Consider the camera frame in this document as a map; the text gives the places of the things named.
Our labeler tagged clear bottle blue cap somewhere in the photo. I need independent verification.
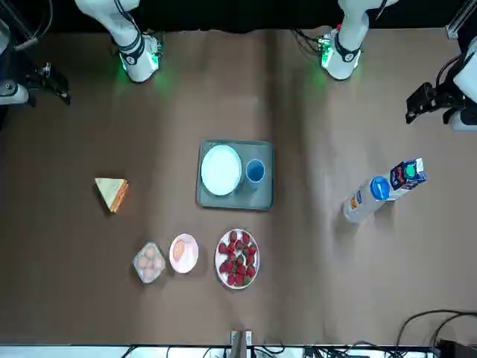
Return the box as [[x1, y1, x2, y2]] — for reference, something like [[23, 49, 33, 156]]
[[341, 175, 392, 224]]

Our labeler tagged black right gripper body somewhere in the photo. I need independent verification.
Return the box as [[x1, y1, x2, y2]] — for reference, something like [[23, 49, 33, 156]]
[[24, 63, 57, 91]]

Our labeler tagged black left base cable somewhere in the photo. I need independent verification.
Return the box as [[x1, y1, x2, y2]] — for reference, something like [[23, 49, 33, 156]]
[[293, 28, 326, 51]]

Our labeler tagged blue white milk carton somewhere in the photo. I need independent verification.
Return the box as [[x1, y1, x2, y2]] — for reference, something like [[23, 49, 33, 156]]
[[386, 157, 429, 203]]

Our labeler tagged aluminium camera post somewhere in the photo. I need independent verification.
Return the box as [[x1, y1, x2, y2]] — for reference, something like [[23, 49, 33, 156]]
[[230, 329, 253, 358]]

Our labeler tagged blue cup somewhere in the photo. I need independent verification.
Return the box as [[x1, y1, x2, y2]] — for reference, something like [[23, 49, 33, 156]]
[[244, 158, 267, 192]]

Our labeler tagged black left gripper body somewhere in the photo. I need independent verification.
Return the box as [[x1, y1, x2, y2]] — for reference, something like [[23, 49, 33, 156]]
[[433, 87, 467, 113]]

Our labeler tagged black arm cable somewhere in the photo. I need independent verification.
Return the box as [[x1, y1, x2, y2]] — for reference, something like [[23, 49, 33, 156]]
[[434, 54, 466, 125], [114, 0, 145, 57]]

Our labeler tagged pale round plate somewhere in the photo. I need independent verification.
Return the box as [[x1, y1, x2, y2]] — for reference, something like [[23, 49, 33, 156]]
[[200, 145, 241, 196]]

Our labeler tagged white strawberry plate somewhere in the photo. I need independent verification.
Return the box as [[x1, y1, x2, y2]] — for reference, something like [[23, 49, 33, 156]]
[[214, 227, 261, 290]]

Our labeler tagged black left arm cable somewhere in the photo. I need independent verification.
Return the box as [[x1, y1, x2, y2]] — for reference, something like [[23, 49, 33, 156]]
[[434, 54, 466, 125]]

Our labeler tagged clear plastic egg box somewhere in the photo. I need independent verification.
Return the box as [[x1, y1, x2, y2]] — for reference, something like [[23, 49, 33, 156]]
[[132, 241, 166, 285]]

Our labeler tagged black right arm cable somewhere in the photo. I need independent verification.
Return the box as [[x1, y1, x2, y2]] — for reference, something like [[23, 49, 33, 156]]
[[114, 0, 145, 57]]

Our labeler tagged long black table cable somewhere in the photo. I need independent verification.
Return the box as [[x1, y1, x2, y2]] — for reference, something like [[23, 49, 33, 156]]
[[433, 314, 477, 350], [397, 310, 477, 355]]

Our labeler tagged pale pink bowl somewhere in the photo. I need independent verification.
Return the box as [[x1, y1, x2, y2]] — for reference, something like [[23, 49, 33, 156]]
[[168, 233, 200, 274]]

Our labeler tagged triangular sandwich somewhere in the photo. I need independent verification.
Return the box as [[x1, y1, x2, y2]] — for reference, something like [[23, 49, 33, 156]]
[[93, 176, 131, 215]]

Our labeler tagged red strawberries pile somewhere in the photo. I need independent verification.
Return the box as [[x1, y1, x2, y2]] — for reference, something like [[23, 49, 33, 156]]
[[218, 230, 259, 288]]

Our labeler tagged black box red logo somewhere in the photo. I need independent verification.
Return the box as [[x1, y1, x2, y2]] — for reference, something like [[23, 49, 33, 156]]
[[438, 338, 477, 358]]

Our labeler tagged grey rectangular tray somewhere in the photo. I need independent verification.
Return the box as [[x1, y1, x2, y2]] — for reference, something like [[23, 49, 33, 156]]
[[195, 139, 277, 213]]

